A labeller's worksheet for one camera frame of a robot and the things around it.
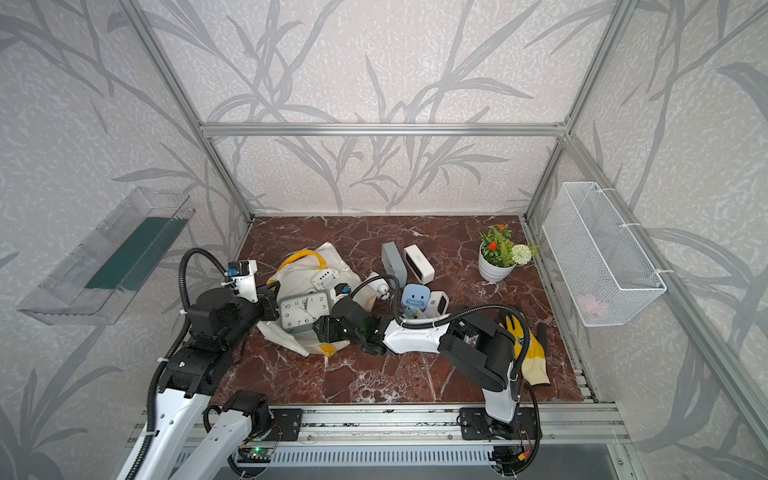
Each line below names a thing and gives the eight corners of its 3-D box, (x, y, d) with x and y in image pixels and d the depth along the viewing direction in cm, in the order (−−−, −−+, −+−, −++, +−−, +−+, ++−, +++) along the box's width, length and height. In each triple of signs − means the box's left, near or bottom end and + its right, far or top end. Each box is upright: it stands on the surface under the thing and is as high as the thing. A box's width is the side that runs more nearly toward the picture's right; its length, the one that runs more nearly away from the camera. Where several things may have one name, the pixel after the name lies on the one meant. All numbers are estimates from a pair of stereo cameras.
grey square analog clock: (395, 292, 100) (395, 276, 92) (382, 261, 108) (380, 244, 101) (409, 287, 101) (409, 271, 94) (395, 257, 110) (394, 240, 102)
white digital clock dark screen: (422, 287, 102) (423, 275, 97) (402, 260, 109) (402, 248, 104) (434, 280, 104) (436, 269, 98) (414, 254, 111) (414, 242, 106)
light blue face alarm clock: (401, 312, 95) (401, 306, 92) (401, 290, 100) (401, 284, 97) (430, 312, 95) (431, 307, 92) (429, 290, 100) (430, 284, 97)
